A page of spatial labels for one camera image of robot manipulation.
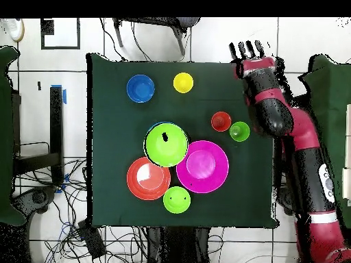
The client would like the small dark blue bowl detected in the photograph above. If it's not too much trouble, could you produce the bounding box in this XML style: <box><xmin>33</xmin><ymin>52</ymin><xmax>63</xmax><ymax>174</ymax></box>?
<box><xmin>126</xmin><ymin>74</ymin><xmax>156</xmax><ymax>104</ymax></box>

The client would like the blue tape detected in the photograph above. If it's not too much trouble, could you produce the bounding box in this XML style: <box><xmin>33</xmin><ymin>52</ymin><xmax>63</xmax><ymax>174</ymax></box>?
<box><xmin>51</xmin><ymin>84</ymin><xmax>67</xmax><ymax>105</ymax></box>

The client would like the dark green table cloth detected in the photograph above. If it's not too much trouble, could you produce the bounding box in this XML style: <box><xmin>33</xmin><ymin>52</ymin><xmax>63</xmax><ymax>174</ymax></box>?
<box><xmin>86</xmin><ymin>52</ymin><xmax>283</xmax><ymax>229</ymax></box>

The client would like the black square frame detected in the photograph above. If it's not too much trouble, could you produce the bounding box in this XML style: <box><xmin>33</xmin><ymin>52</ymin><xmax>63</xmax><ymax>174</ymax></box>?
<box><xmin>40</xmin><ymin>18</ymin><xmax>81</xmax><ymax>50</ymax></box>

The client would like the orange cup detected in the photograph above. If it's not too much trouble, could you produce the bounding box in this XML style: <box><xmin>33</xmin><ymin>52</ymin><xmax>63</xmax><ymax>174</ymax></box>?
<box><xmin>210</xmin><ymin>111</ymin><xmax>232</xmax><ymax>133</ymax></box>

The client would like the large green bowl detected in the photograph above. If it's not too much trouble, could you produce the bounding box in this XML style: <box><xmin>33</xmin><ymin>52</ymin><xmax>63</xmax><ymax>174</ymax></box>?
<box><xmin>143</xmin><ymin>122</ymin><xmax>190</xmax><ymax>168</ymax></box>

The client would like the yellow cup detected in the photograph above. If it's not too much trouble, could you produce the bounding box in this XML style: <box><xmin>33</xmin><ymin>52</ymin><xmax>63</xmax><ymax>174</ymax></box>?
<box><xmin>173</xmin><ymin>72</ymin><xmax>195</xmax><ymax>95</ymax></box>

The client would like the small green bowl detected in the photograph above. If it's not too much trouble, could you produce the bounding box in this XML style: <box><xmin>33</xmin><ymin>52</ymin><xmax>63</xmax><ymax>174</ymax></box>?
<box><xmin>162</xmin><ymin>186</ymin><xmax>192</xmax><ymax>214</ymax></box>

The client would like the grey chair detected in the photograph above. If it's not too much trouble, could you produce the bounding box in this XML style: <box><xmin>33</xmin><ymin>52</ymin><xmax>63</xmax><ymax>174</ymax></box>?
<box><xmin>112</xmin><ymin>17</ymin><xmax>201</xmax><ymax>57</ymax></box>

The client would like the black power strip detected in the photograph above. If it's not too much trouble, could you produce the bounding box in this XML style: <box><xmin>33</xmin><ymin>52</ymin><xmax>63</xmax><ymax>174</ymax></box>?
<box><xmin>77</xmin><ymin>220</ymin><xmax>106</xmax><ymax>260</ymax></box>

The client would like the tangle of cables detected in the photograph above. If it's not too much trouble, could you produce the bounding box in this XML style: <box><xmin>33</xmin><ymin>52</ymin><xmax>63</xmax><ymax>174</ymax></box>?
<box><xmin>13</xmin><ymin>157</ymin><xmax>146</xmax><ymax>263</ymax></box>

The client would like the black metal stand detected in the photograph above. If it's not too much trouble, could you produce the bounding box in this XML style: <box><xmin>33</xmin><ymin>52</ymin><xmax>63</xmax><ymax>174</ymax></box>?
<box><xmin>12</xmin><ymin>86</ymin><xmax>65</xmax><ymax>186</ymax></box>
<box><xmin>274</xmin><ymin>91</ymin><xmax>312</xmax><ymax>190</ymax></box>

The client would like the orange bowl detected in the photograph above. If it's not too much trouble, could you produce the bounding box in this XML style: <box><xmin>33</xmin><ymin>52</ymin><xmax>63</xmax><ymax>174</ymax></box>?
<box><xmin>126</xmin><ymin>156</ymin><xmax>172</xmax><ymax>201</ymax></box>

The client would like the person's foot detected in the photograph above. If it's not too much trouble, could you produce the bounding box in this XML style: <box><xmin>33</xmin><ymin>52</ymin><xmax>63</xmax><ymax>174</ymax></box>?
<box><xmin>1</xmin><ymin>18</ymin><xmax>26</xmax><ymax>42</ymax></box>

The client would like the light blue bowl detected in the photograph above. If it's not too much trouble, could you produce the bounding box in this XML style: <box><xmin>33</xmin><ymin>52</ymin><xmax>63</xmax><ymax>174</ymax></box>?
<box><xmin>146</xmin><ymin>121</ymin><xmax>176</xmax><ymax>133</ymax></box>

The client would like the green cup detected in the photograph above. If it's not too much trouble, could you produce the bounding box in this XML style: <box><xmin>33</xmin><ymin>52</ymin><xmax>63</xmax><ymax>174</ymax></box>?
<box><xmin>229</xmin><ymin>121</ymin><xmax>251</xmax><ymax>142</ymax></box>

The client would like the green cloth side table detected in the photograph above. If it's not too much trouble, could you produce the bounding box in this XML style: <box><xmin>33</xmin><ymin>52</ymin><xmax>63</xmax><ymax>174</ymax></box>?
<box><xmin>0</xmin><ymin>45</ymin><xmax>27</xmax><ymax>227</ymax></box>
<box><xmin>298</xmin><ymin>54</ymin><xmax>351</xmax><ymax>229</ymax></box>

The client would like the large pink bowl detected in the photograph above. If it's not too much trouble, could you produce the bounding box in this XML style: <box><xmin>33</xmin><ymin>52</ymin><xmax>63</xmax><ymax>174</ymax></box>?
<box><xmin>175</xmin><ymin>140</ymin><xmax>230</xmax><ymax>195</ymax></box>

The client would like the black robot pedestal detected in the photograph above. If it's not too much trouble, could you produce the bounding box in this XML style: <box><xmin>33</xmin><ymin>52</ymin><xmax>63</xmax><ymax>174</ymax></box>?
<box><xmin>147</xmin><ymin>226</ymin><xmax>210</xmax><ymax>263</ymax></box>

